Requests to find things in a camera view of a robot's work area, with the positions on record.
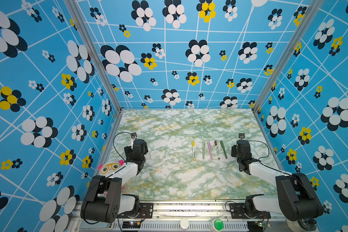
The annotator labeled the dark green pen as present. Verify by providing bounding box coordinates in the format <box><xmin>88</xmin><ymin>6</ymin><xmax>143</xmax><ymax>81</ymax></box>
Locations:
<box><xmin>220</xmin><ymin>140</ymin><xmax>228</xmax><ymax>159</ymax></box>

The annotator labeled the pink pen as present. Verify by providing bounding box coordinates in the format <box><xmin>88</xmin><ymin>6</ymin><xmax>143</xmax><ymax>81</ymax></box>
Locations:
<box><xmin>207</xmin><ymin>141</ymin><xmax>213</xmax><ymax>160</ymax></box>

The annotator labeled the light green pen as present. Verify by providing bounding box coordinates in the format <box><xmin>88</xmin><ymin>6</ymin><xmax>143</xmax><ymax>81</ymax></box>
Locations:
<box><xmin>202</xmin><ymin>141</ymin><xmax>206</xmax><ymax>160</ymax></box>

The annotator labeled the white pen yellow end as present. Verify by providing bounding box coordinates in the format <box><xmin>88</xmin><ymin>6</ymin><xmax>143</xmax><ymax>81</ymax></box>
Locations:
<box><xmin>191</xmin><ymin>141</ymin><xmax>196</xmax><ymax>160</ymax></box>

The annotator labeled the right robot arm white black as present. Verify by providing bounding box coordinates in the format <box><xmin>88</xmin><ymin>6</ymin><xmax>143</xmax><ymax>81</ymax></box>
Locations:
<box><xmin>232</xmin><ymin>140</ymin><xmax>324</xmax><ymax>221</ymax></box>

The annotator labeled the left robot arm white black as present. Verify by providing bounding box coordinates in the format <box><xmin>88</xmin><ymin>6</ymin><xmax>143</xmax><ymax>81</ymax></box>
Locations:
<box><xmin>80</xmin><ymin>139</ymin><xmax>148</xmax><ymax>224</ymax></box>

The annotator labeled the plush toy pink green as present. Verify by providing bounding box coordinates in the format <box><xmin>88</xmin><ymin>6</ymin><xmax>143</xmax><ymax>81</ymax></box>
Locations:
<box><xmin>98</xmin><ymin>159</ymin><xmax>125</xmax><ymax>195</ymax></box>

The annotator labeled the green push button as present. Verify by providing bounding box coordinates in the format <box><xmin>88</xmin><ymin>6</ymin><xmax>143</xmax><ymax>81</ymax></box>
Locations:
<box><xmin>209</xmin><ymin>218</ymin><xmax>224</xmax><ymax>232</ymax></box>

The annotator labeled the white push button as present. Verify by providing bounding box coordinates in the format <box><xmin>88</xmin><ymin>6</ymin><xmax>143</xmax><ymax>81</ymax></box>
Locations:
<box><xmin>180</xmin><ymin>218</ymin><xmax>189</xmax><ymax>231</ymax></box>

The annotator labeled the tape roll spool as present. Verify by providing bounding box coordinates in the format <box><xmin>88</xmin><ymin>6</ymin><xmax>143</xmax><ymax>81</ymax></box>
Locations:
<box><xmin>286</xmin><ymin>219</ymin><xmax>317</xmax><ymax>232</ymax></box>

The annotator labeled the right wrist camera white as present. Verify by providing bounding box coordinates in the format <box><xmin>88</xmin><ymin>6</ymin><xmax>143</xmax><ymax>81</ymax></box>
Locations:
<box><xmin>238</xmin><ymin>133</ymin><xmax>245</xmax><ymax>140</ymax></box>

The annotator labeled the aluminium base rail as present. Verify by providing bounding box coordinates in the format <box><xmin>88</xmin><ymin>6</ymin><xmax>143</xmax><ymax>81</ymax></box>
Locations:
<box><xmin>66</xmin><ymin>200</ymin><xmax>292</xmax><ymax>232</ymax></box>

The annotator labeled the left aluminium corner post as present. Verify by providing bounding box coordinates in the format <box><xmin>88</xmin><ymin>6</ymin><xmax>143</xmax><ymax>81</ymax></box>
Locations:
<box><xmin>64</xmin><ymin>0</ymin><xmax>122</xmax><ymax>114</ymax></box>

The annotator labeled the aluminium corner post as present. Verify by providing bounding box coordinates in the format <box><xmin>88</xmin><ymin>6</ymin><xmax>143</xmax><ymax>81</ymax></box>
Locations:
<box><xmin>64</xmin><ymin>0</ymin><xmax>122</xmax><ymax>114</ymax></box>
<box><xmin>252</xmin><ymin>0</ymin><xmax>324</xmax><ymax>115</ymax></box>

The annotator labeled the right aluminium corner post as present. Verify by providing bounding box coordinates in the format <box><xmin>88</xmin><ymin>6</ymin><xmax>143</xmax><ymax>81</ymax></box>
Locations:
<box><xmin>252</xmin><ymin>0</ymin><xmax>324</xmax><ymax>115</ymax></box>

